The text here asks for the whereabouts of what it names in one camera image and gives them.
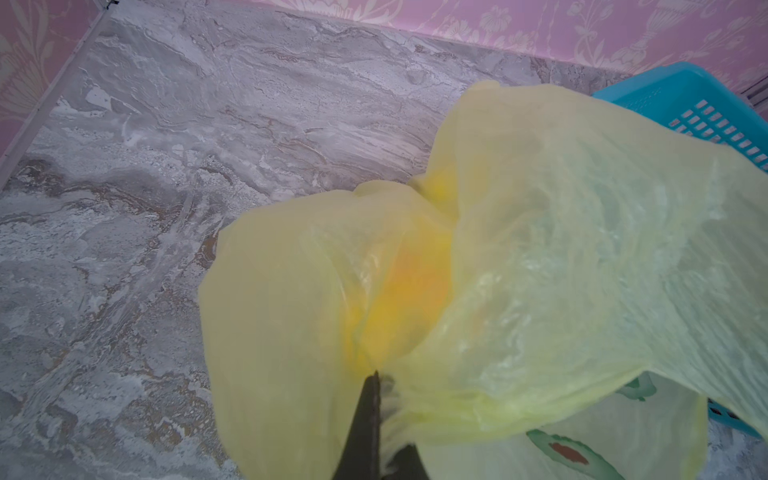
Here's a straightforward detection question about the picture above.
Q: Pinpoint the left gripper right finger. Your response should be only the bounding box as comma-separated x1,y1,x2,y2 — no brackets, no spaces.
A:
383,444,429,480

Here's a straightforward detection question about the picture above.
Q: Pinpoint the yellow plastic bag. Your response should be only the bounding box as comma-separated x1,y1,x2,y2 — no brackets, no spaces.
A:
197,80,768,480

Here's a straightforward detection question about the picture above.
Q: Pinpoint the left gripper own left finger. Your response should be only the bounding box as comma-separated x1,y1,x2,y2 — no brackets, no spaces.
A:
332,372,381,480

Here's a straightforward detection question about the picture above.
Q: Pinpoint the teal plastic basket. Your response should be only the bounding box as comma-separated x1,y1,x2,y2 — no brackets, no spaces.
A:
587,64,767,434

